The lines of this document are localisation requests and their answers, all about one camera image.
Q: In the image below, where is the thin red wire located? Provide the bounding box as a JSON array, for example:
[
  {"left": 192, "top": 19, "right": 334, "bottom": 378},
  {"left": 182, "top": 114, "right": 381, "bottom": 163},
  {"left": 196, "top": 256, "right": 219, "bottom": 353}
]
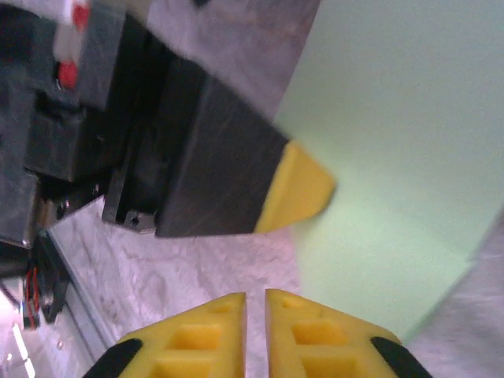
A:
[{"left": 23, "top": 267, "right": 40, "bottom": 328}]

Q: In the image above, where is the small black controller board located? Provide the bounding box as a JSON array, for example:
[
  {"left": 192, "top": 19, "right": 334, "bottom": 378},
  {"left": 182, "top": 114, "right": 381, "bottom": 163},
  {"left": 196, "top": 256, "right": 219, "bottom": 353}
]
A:
[{"left": 21, "top": 232, "right": 72, "bottom": 330}]

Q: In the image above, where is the light green paper sheet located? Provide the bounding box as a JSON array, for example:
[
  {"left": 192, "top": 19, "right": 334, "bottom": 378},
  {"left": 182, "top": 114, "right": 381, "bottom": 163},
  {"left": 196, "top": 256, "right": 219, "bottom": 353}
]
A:
[{"left": 273, "top": 0, "right": 504, "bottom": 343}]

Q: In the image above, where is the red and white connector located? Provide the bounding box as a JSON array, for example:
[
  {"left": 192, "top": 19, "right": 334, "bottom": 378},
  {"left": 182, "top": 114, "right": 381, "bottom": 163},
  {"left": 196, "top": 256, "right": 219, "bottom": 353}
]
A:
[{"left": 53, "top": 0, "right": 92, "bottom": 90}]

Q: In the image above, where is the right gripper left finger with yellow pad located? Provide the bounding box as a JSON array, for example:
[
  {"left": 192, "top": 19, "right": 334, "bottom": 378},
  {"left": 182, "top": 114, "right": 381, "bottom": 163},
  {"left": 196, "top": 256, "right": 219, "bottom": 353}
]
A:
[{"left": 82, "top": 291, "right": 247, "bottom": 378}]

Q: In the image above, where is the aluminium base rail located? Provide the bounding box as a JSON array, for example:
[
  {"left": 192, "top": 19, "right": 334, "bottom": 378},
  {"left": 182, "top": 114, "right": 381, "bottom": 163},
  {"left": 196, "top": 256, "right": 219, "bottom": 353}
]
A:
[{"left": 46, "top": 224, "right": 123, "bottom": 378}]

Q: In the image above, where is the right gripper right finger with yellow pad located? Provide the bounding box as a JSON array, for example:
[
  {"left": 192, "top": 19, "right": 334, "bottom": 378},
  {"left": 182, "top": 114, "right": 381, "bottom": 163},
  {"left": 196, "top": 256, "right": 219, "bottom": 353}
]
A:
[{"left": 264, "top": 289, "right": 434, "bottom": 378}]

